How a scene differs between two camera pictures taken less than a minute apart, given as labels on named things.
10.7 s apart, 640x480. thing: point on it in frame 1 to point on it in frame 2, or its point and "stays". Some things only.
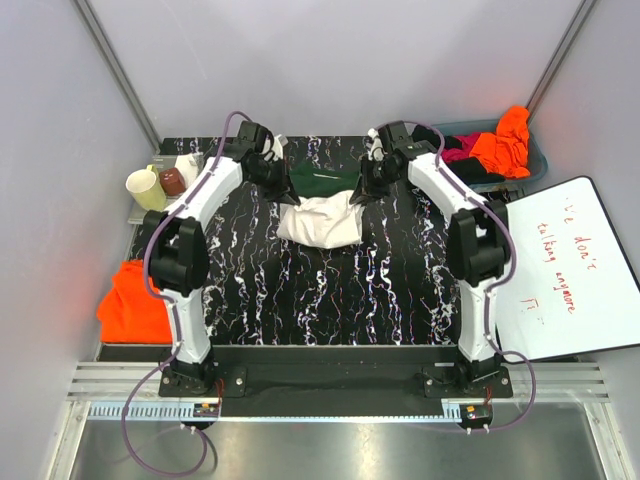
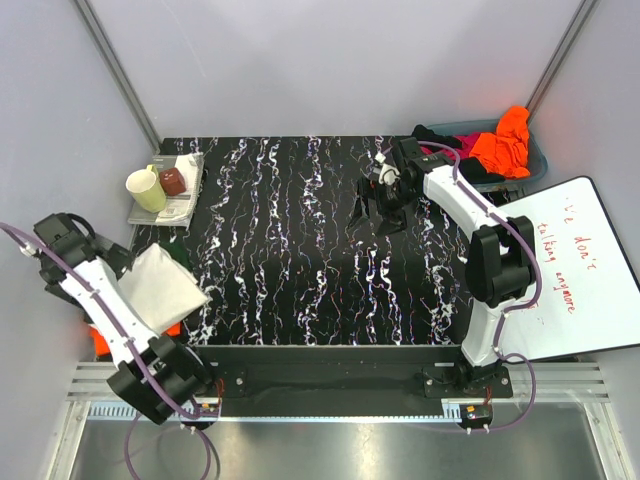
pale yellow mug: (146, 187) stays
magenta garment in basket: (468, 142) stays
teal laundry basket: (536, 162) stays
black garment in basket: (470, 170) stays
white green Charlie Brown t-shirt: (325, 216) to (162, 286)
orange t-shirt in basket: (505, 152) stays
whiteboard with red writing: (577, 285) stays
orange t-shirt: (130, 313) to (101, 347)
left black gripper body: (270, 176) to (118, 257)
